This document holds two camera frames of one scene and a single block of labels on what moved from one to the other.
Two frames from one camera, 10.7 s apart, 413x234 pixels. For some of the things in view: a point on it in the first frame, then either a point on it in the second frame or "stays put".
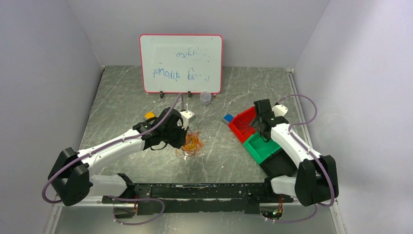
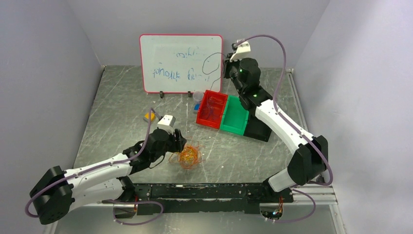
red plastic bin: [241, 124] → [212, 108]
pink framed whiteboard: [182, 63] stays put
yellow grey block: [149, 115] stays put
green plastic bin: [257, 149] → [235, 116]
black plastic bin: [279, 164] → [255, 128]
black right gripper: [255, 123] → [227, 64]
